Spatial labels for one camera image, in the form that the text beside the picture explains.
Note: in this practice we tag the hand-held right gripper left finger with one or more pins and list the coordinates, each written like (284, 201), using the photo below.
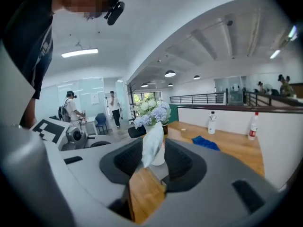
(90, 174)

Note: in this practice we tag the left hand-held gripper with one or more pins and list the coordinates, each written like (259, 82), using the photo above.
(61, 133)

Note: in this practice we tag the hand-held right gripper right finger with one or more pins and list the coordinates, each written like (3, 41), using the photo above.
(213, 197)

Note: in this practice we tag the pale blue-white cloth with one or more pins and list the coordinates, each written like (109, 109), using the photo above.
(152, 145)

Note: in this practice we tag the person's left forearm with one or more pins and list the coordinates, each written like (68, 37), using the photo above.
(28, 112)

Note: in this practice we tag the blue chair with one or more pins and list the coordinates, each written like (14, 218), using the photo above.
(101, 122)

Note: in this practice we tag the black office chair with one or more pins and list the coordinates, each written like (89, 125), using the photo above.
(136, 132)

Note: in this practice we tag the black coat rack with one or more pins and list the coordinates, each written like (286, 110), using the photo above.
(131, 98)

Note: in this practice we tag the blue cloth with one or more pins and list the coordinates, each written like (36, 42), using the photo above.
(206, 143)

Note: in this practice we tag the white and blue flower bouquet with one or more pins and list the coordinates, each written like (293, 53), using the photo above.
(151, 112)

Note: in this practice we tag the white vase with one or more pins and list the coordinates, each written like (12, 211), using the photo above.
(161, 158)

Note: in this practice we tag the white bottle with black cap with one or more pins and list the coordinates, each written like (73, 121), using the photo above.
(212, 124)

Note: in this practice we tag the green partition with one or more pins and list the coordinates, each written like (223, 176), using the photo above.
(174, 112)

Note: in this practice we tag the clear bottle with red cap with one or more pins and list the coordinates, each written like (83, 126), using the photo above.
(253, 128)

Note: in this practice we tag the wooden table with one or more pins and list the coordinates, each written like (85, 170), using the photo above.
(279, 145)

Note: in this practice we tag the ceiling tube light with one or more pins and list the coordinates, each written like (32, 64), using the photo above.
(80, 53)
(275, 54)

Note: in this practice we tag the black metal railing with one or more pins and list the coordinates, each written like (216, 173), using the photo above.
(272, 99)
(196, 98)

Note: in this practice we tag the person's black shirt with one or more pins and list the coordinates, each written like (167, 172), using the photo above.
(26, 44)

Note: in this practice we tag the person's head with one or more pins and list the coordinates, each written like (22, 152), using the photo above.
(82, 1)

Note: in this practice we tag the black head camera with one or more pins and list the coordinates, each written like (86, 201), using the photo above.
(115, 13)

